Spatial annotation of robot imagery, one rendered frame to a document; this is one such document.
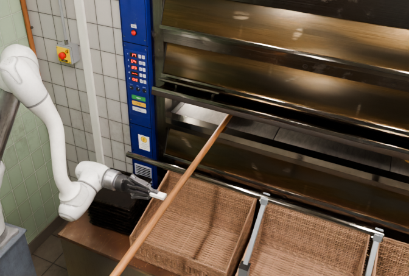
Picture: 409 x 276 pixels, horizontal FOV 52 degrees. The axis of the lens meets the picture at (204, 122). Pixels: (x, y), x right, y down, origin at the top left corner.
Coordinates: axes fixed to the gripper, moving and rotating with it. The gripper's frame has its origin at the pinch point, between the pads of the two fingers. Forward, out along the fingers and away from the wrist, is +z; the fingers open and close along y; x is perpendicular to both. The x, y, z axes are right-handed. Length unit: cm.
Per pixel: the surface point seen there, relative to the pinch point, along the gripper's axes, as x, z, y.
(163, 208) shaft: 7.1, 6.4, -1.2
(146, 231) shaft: 20.8, 6.5, -1.0
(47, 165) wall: -52, -118, 62
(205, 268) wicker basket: -9, 20, 48
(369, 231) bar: -19, 87, 2
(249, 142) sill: -58, 23, 2
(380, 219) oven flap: -53, 93, 24
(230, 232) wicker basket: -46, 20, 60
